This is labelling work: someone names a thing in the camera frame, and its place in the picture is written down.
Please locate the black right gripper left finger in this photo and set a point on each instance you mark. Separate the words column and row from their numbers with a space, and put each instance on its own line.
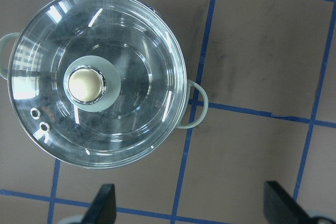
column 103, row 208

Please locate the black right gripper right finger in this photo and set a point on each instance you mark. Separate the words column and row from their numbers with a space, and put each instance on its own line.
column 280, row 208

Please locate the glass pot lid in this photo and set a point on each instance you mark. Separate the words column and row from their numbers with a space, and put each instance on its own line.
column 97, row 77

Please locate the mint green electric pot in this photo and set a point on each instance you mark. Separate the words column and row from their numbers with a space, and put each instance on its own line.
column 195, row 108

